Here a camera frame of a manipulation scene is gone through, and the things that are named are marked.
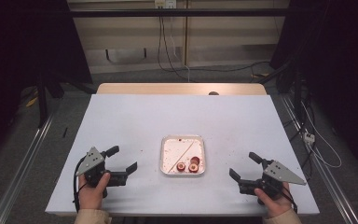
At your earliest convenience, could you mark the person's left hand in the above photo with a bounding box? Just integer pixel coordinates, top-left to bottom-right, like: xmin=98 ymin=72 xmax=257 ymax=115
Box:
xmin=78 ymin=172 xmax=112 ymax=211

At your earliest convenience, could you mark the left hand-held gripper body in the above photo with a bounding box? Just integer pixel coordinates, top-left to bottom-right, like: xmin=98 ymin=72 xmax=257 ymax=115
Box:
xmin=75 ymin=147 xmax=129 ymax=189

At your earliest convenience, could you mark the black floor cable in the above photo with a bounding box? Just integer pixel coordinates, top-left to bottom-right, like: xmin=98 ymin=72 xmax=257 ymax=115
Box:
xmin=188 ymin=61 xmax=272 ymax=75

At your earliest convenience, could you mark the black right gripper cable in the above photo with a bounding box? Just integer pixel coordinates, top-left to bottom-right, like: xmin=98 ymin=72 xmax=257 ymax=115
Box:
xmin=281 ymin=183 xmax=299 ymax=215

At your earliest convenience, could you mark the yellow floor tape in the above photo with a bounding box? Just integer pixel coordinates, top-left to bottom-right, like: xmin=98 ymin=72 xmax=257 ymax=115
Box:
xmin=25 ymin=96 xmax=39 ymax=108

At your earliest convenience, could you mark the silver metal floor rail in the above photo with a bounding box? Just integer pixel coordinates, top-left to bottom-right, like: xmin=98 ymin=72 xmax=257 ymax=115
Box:
xmin=0 ymin=114 xmax=56 ymax=224
xmin=280 ymin=93 xmax=358 ymax=224

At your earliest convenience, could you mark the square metal tray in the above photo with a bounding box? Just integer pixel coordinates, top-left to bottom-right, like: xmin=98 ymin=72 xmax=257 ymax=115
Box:
xmin=159 ymin=134 xmax=206 ymax=176

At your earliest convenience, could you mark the thin wooden skewer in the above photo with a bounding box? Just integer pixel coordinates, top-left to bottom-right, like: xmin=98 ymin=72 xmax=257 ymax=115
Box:
xmin=168 ymin=141 xmax=196 ymax=174

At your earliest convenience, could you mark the white hanging cable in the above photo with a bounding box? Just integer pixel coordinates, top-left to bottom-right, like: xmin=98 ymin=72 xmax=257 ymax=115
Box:
xmin=169 ymin=17 xmax=191 ymax=82

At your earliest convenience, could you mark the white floor cable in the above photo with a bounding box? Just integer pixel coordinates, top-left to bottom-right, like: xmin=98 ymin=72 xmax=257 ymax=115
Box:
xmin=300 ymin=101 xmax=343 ymax=170

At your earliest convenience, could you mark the black horizontal metal bar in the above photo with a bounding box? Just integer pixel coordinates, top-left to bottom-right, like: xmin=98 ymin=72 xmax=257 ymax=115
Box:
xmin=69 ymin=8 xmax=293 ymax=18

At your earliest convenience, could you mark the black hanging cable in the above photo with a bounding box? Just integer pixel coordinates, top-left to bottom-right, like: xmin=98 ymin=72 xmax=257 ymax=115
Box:
xmin=157 ymin=16 xmax=190 ymax=82

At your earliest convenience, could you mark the white wall socket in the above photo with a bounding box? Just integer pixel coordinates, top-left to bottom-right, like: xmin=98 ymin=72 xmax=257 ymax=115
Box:
xmin=154 ymin=0 xmax=177 ymax=9

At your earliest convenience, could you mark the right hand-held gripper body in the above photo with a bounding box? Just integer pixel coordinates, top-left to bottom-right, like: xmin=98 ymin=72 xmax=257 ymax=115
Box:
xmin=238 ymin=160 xmax=308 ymax=199

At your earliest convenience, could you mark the white power strip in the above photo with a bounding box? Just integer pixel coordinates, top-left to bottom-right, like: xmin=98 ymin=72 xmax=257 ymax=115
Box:
xmin=303 ymin=131 xmax=316 ymax=145

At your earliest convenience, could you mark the black curtain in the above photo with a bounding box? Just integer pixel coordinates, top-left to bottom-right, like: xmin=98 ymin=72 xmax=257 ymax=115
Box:
xmin=0 ymin=0 xmax=93 ymax=162
xmin=268 ymin=0 xmax=358 ymax=171

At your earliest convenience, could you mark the white table cover board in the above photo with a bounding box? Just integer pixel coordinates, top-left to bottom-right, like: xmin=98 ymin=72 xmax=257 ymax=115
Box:
xmin=45 ymin=93 xmax=321 ymax=217

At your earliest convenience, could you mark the black metal stand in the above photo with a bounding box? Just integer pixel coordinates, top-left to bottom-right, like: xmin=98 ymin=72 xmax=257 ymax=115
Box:
xmin=35 ymin=69 xmax=50 ymax=128

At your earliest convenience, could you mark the light wooden table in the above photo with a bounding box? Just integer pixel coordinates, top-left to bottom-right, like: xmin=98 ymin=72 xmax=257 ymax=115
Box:
xmin=96 ymin=82 xmax=268 ymax=96

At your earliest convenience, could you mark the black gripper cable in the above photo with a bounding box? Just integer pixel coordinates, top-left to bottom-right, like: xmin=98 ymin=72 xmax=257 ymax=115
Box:
xmin=281 ymin=183 xmax=299 ymax=215
xmin=72 ymin=157 xmax=89 ymax=213

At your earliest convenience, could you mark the person's right hand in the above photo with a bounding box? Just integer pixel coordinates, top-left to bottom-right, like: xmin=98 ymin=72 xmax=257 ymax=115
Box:
xmin=254 ymin=182 xmax=295 ymax=219

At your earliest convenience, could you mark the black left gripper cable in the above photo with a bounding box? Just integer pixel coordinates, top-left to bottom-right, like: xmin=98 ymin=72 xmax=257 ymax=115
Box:
xmin=72 ymin=157 xmax=89 ymax=213

